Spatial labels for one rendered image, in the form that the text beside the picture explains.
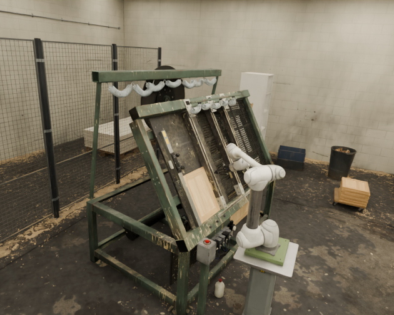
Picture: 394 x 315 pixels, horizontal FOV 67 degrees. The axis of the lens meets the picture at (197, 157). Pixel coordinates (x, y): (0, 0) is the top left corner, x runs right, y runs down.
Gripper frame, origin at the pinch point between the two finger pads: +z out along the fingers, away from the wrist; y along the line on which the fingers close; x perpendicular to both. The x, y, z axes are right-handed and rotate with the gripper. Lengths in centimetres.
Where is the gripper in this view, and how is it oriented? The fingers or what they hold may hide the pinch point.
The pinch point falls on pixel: (215, 172)
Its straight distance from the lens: 311.8
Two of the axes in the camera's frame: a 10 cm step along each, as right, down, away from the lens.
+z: -7.3, 2.7, 6.3
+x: -5.8, 2.5, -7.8
